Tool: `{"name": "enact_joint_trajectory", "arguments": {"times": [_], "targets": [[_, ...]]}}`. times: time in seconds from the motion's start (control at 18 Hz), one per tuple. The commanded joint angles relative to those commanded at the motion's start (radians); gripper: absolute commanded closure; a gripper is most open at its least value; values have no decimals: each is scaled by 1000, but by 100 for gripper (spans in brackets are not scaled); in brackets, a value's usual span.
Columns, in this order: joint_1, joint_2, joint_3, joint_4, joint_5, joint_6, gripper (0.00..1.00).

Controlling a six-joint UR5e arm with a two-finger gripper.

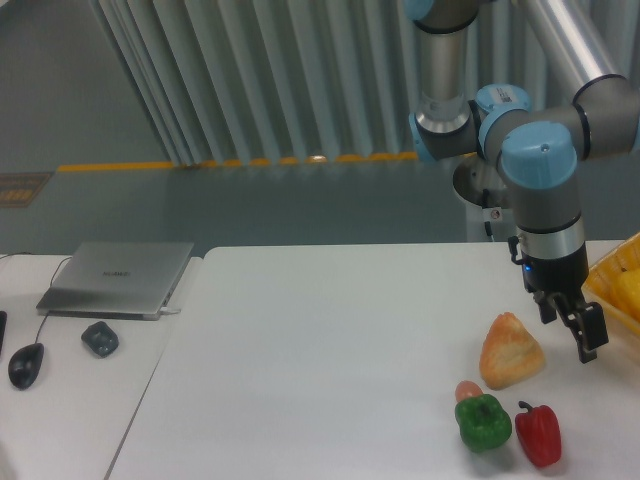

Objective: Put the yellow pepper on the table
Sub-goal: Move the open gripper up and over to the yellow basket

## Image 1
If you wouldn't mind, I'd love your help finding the small black plastic part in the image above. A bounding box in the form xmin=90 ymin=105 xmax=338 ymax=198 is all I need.
xmin=81 ymin=321 xmax=120 ymax=358

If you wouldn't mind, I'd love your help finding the black cable on pedestal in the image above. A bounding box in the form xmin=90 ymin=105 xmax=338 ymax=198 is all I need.
xmin=480 ymin=188 xmax=497 ymax=243

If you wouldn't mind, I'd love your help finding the red bell pepper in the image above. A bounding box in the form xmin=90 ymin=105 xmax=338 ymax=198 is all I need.
xmin=515 ymin=401 xmax=562 ymax=468

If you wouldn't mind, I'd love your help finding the black mouse cable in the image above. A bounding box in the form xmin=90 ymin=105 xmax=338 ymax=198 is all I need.
xmin=0 ymin=252 xmax=74 ymax=346

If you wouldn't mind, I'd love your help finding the black device at edge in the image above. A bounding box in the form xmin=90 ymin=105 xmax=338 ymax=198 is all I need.
xmin=0 ymin=310 xmax=8 ymax=356

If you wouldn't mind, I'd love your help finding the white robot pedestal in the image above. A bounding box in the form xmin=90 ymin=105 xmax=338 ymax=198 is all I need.
xmin=452 ymin=154 xmax=516 ymax=242

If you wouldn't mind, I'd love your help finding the triangular puff pastry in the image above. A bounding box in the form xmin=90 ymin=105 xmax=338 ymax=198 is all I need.
xmin=479 ymin=312 xmax=546 ymax=390

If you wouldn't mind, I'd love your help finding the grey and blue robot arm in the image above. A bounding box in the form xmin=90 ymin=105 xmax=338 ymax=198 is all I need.
xmin=404 ymin=1 xmax=639 ymax=362

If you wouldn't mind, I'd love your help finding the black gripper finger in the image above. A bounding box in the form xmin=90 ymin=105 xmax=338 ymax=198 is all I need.
xmin=558 ymin=295 xmax=609 ymax=363
xmin=533 ymin=292 xmax=557 ymax=324

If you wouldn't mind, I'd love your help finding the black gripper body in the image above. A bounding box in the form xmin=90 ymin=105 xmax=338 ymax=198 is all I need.
xmin=508 ymin=236 xmax=588 ymax=304

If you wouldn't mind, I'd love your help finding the black computer mouse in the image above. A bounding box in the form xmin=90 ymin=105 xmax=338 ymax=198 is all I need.
xmin=8 ymin=342 xmax=45 ymax=390

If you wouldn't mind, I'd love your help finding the silver laptop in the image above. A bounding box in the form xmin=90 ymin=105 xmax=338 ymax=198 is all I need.
xmin=36 ymin=242 xmax=193 ymax=320

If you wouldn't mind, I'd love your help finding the white corrugated curtain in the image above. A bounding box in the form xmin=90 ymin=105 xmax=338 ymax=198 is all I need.
xmin=94 ymin=1 xmax=639 ymax=167

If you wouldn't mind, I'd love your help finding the pink egg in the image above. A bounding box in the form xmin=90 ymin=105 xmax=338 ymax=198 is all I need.
xmin=454 ymin=380 xmax=483 ymax=403

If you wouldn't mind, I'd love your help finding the yellow wicker basket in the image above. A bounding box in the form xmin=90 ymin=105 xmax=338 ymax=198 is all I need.
xmin=583 ymin=233 xmax=639 ymax=337

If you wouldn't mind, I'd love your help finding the green bell pepper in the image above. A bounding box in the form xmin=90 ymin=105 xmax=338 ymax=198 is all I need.
xmin=454 ymin=394 xmax=513 ymax=453

